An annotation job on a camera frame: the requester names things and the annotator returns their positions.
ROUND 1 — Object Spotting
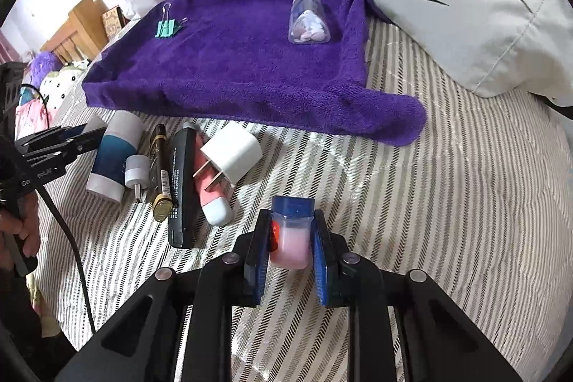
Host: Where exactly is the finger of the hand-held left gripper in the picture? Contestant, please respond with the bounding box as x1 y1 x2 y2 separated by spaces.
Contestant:
20 147 80 169
15 125 108 154

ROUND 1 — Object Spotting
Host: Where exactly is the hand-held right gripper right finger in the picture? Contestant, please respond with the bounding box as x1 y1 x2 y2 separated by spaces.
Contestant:
311 209 524 382

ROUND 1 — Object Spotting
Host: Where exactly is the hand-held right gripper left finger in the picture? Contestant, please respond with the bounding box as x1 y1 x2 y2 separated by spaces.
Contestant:
54 209 278 382

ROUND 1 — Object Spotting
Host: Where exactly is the small pink jar blue lid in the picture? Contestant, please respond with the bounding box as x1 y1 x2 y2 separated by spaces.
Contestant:
269 195 314 271

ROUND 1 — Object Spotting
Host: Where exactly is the blue and white tube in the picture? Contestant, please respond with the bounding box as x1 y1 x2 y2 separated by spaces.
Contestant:
86 111 144 204

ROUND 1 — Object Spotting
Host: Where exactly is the small white USB stick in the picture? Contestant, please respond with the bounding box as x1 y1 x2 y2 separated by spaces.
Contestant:
124 155 149 203

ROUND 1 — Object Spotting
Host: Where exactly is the pink and white tube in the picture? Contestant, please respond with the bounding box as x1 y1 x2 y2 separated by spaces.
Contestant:
181 121 233 226

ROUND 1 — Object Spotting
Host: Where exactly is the black and gold marker pen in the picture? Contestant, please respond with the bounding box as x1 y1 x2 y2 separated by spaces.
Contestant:
148 123 173 222

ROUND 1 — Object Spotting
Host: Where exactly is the black rectangular device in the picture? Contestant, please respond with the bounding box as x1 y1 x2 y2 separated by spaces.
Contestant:
168 128 202 249

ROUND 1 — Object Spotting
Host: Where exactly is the white charger plug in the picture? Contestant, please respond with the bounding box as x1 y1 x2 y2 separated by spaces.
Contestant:
192 127 261 195

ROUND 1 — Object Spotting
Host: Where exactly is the person's left hand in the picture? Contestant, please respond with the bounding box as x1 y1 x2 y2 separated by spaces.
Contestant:
0 196 42 260

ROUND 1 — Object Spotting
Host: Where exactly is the white dotted plush toy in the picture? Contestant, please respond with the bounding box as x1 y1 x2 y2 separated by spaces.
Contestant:
40 64 90 110

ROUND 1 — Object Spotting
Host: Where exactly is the purple plush toy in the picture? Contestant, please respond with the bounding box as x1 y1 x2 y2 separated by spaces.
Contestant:
29 51 63 87

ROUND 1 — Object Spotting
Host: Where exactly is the wooden furniture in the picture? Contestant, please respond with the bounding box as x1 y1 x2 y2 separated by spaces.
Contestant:
40 0 112 65

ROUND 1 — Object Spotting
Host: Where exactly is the small patterned box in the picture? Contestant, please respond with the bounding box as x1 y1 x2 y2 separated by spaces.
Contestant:
102 5 124 36

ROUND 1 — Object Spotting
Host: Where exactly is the green binder clip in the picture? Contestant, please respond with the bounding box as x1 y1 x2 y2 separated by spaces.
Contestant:
154 3 189 39

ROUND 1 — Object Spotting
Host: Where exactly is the purple towel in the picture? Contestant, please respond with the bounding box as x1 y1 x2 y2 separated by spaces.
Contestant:
82 0 427 148

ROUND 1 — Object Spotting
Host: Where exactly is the clear bottle with tablets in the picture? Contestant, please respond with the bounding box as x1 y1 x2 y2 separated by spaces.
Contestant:
287 0 333 45

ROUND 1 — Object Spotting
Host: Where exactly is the light grey backpack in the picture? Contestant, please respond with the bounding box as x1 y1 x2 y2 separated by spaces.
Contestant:
322 0 573 107

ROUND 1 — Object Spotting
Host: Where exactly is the black cable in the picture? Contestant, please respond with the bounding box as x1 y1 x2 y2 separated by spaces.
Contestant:
18 83 97 335

